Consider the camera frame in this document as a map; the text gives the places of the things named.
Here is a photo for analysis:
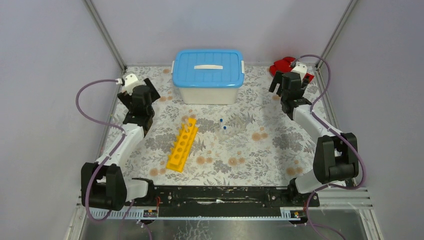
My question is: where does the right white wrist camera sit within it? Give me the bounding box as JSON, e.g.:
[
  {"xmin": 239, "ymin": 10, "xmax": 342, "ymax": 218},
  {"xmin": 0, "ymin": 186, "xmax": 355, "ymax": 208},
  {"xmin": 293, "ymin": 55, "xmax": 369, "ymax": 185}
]
[{"xmin": 291, "ymin": 61, "xmax": 308, "ymax": 76}]

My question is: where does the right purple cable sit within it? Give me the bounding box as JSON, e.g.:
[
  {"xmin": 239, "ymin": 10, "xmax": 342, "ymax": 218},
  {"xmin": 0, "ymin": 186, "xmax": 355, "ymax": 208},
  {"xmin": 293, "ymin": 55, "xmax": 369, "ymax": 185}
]
[{"xmin": 291, "ymin": 54, "xmax": 368, "ymax": 240}]

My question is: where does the yellow test tube rack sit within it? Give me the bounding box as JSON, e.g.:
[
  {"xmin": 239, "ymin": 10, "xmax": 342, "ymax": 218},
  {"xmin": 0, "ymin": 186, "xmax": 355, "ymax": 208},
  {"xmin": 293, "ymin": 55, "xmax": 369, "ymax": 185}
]
[{"xmin": 166, "ymin": 118, "xmax": 199, "ymax": 173}]

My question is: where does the aluminium frame rail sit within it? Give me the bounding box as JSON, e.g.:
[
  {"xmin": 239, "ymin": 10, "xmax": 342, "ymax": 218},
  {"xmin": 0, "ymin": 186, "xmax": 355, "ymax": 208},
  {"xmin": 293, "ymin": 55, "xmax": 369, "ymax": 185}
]
[{"xmin": 317, "ymin": 187, "xmax": 373, "ymax": 210}]

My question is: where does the red cloth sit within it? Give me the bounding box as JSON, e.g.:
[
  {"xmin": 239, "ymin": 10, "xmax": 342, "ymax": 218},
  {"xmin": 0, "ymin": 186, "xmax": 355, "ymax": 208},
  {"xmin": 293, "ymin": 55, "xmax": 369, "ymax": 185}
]
[{"xmin": 269, "ymin": 56, "xmax": 315, "ymax": 83}]

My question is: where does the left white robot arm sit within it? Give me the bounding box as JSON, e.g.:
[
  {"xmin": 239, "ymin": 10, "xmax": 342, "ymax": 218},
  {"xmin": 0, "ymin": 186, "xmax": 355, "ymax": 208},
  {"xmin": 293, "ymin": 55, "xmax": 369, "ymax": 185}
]
[{"xmin": 81, "ymin": 74, "xmax": 161, "ymax": 211}]

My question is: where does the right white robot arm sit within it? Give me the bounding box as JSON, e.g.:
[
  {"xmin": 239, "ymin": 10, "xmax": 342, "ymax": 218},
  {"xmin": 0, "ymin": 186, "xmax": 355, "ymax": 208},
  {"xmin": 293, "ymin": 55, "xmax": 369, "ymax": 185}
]
[{"xmin": 269, "ymin": 71, "xmax": 360, "ymax": 206}]

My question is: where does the white plastic storage bin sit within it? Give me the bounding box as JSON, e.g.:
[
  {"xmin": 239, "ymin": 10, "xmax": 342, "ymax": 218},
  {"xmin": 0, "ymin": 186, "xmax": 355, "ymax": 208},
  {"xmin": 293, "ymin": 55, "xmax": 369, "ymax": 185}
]
[{"xmin": 174, "ymin": 85, "xmax": 241, "ymax": 105}]

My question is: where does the blue plastic bin lid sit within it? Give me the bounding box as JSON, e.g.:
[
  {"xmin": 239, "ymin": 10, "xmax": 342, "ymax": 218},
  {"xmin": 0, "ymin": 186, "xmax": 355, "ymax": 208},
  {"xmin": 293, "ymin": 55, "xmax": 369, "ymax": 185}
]
[{"xmin": 171, "ymin": 49, "xmax": 245, "ymax": 89}]

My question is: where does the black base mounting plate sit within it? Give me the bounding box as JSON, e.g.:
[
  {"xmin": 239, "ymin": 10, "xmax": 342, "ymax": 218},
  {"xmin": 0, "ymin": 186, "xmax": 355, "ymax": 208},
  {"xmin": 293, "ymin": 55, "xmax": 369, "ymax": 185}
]
[{"xmin": 134, "ymin": 185, "xmax": 320, "ymax": 218}]

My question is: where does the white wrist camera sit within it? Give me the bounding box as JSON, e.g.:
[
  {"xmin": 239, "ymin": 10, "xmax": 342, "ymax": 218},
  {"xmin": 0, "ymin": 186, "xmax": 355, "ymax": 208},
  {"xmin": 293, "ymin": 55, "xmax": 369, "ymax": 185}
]
[
  {"xmin": 291, "ymin": 61, "xmax": 308, "ymax": 76},
  {"xmin": 116, "ymin": 73, "xmax": 143, "ymax": 95}
]

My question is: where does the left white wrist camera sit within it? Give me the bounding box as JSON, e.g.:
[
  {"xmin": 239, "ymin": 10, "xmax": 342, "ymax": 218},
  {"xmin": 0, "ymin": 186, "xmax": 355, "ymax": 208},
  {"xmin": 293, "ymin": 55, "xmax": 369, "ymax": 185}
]
[{"xmin": 116, "ymin": 73, "xmax": 143, "ymax": 95}]

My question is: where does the floral patterned table mat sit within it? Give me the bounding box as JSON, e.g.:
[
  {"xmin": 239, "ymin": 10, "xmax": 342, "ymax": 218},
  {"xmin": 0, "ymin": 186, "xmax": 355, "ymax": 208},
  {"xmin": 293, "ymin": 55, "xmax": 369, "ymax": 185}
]
[{"xmin": 122, "ymin": 66, "xmax": 316, "ymax": 186}]

